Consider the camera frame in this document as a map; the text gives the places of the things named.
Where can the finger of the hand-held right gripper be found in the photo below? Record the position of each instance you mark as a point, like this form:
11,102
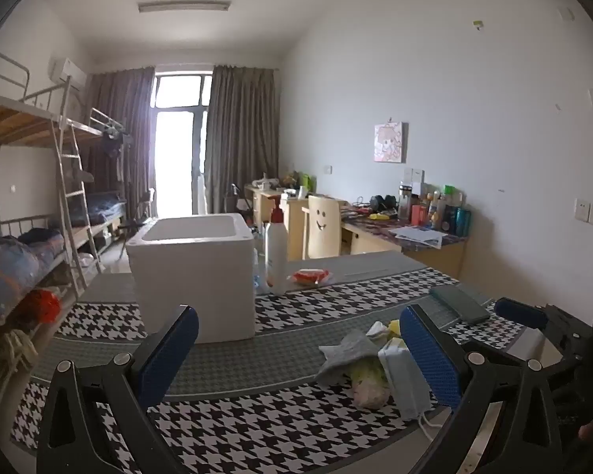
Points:
514,349
519,312

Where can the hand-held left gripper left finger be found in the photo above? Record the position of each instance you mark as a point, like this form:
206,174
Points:
170,355

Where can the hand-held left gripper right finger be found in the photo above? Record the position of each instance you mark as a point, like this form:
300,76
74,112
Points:
432,355

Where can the blue face mask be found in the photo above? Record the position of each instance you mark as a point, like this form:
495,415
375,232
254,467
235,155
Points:
405,385

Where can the yellow cloth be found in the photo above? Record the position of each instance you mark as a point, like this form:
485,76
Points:
394,328

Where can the white translucent plastic bag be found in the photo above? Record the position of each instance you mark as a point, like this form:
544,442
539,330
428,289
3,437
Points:
377,330

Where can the pale floral cloth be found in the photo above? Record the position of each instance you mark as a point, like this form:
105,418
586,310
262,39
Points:
370,390

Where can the white foam box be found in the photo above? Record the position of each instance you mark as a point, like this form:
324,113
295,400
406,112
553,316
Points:
192,276

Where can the grey cloth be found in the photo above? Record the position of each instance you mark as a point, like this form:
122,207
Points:
348,355

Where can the dark green rectangular case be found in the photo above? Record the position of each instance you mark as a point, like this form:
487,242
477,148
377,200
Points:
462,303

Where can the printed papers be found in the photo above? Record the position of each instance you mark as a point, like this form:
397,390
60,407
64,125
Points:
417,236

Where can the wooden desk with patterned cover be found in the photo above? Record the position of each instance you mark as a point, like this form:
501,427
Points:
375,242

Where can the row of toiletry bottles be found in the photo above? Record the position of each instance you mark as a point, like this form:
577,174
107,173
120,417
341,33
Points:
440,212

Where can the houndstooth blanket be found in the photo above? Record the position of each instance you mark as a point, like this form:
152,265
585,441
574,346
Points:
286,419

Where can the red plastic bag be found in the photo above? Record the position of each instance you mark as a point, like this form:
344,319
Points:
42,306

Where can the black folding chair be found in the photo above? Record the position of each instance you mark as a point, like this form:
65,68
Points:
136,222

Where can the white lotion pump bottle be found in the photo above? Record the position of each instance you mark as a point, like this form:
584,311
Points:
275,256

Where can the red snack packet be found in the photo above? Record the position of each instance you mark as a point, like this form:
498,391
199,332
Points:
309,276

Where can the yellow desk item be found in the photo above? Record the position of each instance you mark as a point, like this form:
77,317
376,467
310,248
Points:
379,216

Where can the beige cloth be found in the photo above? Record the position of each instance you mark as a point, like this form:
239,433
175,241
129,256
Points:
17,348

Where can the black headphones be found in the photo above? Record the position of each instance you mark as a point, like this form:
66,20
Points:
383,201

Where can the dark bag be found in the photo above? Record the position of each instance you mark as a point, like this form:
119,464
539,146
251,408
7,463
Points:
237,205

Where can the wooden chair with smiley face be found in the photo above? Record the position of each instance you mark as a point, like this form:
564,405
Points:
321,229

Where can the light wooden desk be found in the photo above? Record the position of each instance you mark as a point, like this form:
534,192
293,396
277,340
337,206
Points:
262,207

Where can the dark blue bedding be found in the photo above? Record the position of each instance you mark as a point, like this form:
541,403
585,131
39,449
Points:
39,239

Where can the blue and orange bedding bundle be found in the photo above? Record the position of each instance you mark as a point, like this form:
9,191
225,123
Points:
10,276

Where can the metal bunk bed ladder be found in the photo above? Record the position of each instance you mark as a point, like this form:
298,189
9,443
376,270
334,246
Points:
71,192

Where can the glass balcony door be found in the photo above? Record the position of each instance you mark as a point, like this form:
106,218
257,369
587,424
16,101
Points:
178,158

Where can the hanging dark clothes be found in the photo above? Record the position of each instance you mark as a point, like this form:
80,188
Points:
114,150

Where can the brown curtain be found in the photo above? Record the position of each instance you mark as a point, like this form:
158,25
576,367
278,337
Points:
242,133
128,133

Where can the metal bunk bed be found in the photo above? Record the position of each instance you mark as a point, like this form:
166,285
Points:
106,126
15,118

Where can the white air conditioner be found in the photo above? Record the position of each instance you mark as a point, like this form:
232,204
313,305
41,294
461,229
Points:
68,75

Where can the ceiling tube light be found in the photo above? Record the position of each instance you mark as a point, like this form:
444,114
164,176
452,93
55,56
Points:
184,6

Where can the double white wall switch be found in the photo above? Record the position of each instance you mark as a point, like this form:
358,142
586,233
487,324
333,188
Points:
589,212

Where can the pink wall poster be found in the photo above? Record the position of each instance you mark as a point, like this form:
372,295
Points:
390,142

